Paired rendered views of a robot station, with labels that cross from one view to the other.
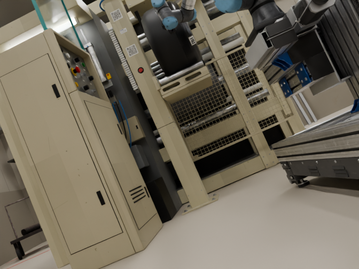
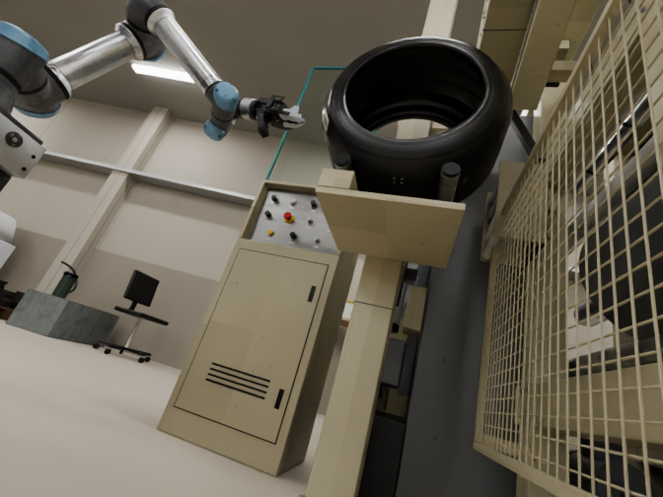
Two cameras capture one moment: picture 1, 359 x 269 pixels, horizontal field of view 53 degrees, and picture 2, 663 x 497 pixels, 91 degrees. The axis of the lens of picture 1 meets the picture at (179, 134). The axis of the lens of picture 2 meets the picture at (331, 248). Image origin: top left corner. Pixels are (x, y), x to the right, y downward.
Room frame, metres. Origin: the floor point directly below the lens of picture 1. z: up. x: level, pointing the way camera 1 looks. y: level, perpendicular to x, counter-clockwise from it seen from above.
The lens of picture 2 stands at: (2.64, -1.06, 0.35)
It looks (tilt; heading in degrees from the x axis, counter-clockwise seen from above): 22 degrees up; 101
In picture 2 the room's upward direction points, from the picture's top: 17 degrees clockwise
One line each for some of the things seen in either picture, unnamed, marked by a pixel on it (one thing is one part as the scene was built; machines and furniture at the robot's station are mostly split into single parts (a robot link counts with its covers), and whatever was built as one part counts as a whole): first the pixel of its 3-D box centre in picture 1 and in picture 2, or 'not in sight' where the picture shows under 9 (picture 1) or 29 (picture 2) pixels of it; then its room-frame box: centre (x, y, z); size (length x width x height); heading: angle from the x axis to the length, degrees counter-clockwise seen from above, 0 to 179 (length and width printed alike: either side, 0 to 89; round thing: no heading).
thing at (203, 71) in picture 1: (184, 81); (345, 213); (2.47, -0.18, 0.83); 0.36 x 0.09 x 0.06; 84
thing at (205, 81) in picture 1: (188, 89); (388, 231); (2.61, -0.20, 0.80); 0.37 x 0.36 x 0.02; 174
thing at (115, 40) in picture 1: (124, 60); not in sight; (2.60, 0.15, 1.19); 0.05 x 0.04 x 0.48; 174
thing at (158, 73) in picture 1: (157, 80); (512, 214); (3.01, -0.02, 1.05); 0.20 x 0.15 x 0.30; 84
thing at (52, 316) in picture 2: not in sight; (73, 301); (-1.14, 2.71, 0.43); 0.90 x 0.72 x 0.87; 93
